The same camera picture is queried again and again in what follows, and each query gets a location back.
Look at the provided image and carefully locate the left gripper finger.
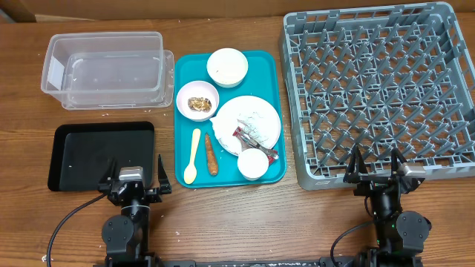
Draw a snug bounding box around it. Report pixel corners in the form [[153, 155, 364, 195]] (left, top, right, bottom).
[[157, 154, 172, 194], [99, 158, 117, 184]]

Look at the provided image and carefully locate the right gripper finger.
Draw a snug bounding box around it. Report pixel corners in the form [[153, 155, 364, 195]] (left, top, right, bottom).
[[390, 148, 407, 178], [343, 145, 368, 183]]

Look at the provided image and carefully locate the brown food scrap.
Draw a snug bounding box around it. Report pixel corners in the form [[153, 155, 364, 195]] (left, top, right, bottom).
[[188, 97, 212, 112]]

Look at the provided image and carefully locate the white paper cup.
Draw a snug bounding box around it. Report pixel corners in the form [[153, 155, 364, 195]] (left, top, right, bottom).
[[237, 148, 269, 181]]

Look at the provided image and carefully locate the red snack wrapper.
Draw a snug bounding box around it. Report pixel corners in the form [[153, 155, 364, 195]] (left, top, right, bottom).
[[233, 127, 279, 165]]

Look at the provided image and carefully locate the pink bowl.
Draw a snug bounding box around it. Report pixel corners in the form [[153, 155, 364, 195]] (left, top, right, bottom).
[[176, 81, 220, 122]]

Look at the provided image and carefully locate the pale green bowl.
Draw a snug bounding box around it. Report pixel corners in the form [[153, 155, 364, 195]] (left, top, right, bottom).
[[206, 47, 249, 88]]

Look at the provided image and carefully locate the white napkin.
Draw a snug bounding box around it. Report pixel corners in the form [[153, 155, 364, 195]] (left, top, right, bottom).
[[211, 111, 281, 155]]

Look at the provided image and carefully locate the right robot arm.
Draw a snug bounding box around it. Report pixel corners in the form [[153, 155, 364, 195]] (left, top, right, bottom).
[[342, 146, 432, 266]]

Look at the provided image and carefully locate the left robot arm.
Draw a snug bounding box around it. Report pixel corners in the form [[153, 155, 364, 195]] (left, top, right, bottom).
[[98, 159, 171, 267]]

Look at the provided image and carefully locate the black waste tray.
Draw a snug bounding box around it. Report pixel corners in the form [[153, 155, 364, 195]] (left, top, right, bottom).
[[47, 121, 155, 191]]

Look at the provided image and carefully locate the grey dishwasher rack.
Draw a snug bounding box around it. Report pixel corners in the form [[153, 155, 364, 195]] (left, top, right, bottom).
[[279, 1, 474, 190]]

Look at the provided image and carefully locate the yellow plastic spoon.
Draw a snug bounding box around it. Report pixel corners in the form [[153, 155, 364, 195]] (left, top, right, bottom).
[[184, 128, 201, 185]]

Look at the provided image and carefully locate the teal serving tray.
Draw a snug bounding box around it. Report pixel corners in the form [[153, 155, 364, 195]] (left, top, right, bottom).
[[174, 50, 286, 188]]

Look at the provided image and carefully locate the clear plastic bin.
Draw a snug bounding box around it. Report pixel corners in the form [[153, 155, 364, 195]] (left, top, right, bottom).
[[41, 31, 174, 111]]

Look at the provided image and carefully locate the white round plate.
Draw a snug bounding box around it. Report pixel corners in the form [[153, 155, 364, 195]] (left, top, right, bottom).
[[210, 96, 281, 156]]

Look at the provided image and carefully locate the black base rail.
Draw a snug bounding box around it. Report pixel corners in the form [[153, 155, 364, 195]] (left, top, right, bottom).
[[92, 255, 424, 267]]

